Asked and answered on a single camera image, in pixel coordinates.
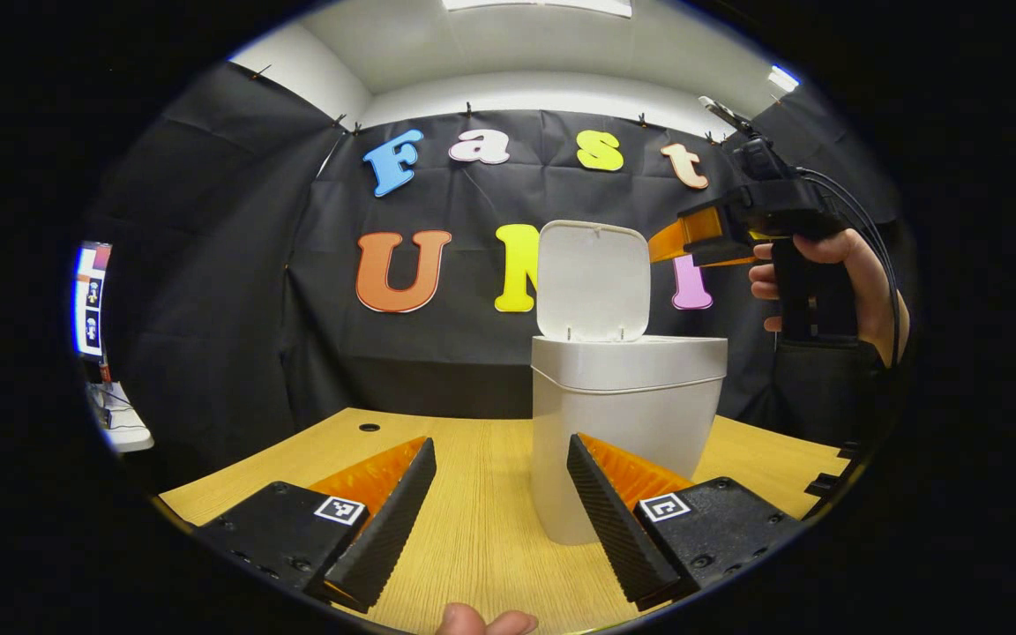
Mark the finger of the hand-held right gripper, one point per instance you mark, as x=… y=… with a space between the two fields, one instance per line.
x=689 y=234
x=728 y=259

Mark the black backdrop cloth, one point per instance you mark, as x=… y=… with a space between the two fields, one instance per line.
x=208 y=291

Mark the long ceiling light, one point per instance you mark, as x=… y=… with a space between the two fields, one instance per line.
x=534 y=5

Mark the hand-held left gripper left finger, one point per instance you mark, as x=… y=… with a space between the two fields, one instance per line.
x=384 y=529

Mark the white desktop garbage bin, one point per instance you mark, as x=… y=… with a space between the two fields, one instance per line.
x=623 y=397

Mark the wooden desktop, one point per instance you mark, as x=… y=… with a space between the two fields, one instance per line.
x=481 y=494

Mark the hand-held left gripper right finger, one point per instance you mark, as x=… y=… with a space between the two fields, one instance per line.
x=614 y=529

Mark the small ceiling light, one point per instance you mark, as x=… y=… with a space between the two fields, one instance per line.
x=783 y=78

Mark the white side table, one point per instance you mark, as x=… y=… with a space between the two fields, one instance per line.
x=124 y=432

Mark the computer monitor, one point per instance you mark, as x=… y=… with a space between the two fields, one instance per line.
x=91 y=300

